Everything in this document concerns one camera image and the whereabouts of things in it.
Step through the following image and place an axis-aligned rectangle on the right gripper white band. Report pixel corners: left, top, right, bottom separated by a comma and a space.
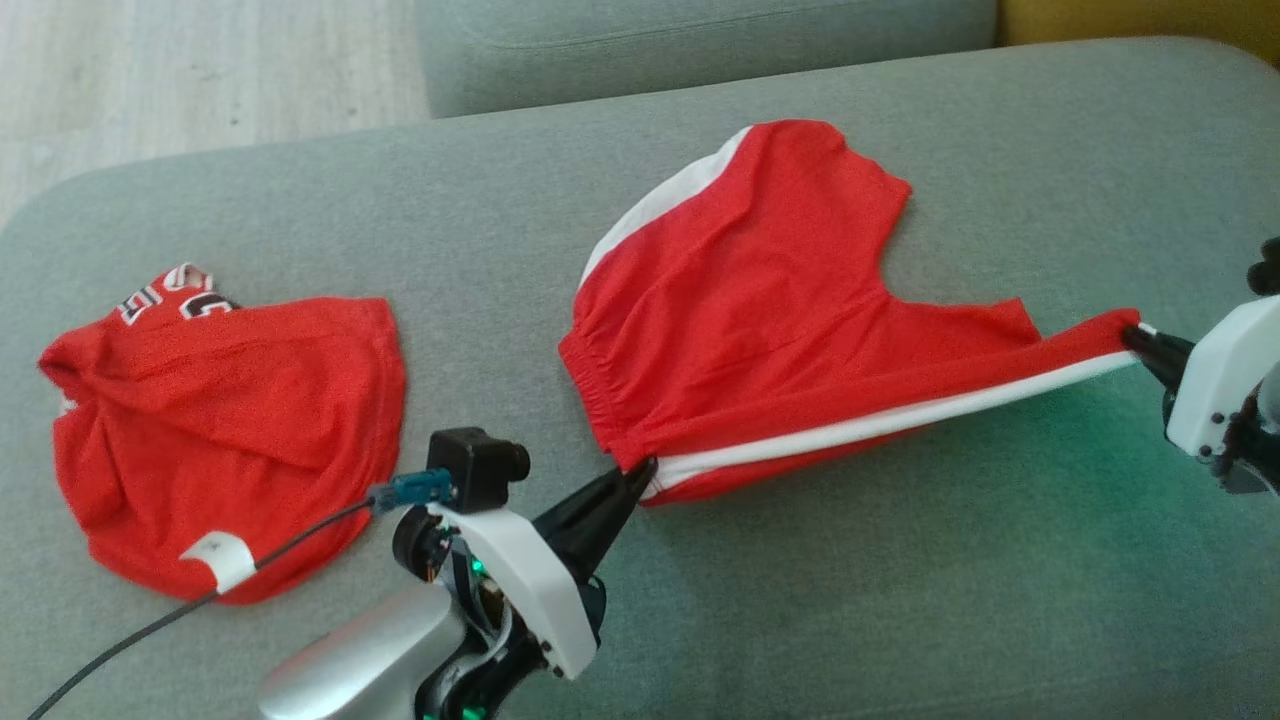
1119, 294, 1280, 462

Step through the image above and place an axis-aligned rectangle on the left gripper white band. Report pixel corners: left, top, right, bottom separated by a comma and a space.
392, 457, 660, 683

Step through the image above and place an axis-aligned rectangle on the red shorts white stripe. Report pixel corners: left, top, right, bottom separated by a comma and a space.
558, 118, 1161, 508

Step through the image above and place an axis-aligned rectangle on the red Bulls basketball jersey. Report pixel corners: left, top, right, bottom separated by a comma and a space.
38, 262, 407, 606

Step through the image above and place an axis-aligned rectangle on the yellow sofa back cushion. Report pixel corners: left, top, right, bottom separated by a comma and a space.
1000, 0, 1280, 67

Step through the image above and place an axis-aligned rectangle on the black cable teal connector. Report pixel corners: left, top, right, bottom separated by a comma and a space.
28, 469, 458, 720

